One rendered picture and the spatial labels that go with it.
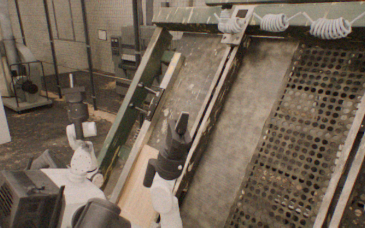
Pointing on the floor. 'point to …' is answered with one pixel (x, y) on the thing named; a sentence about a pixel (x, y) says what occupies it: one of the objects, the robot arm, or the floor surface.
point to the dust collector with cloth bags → (14, 67)
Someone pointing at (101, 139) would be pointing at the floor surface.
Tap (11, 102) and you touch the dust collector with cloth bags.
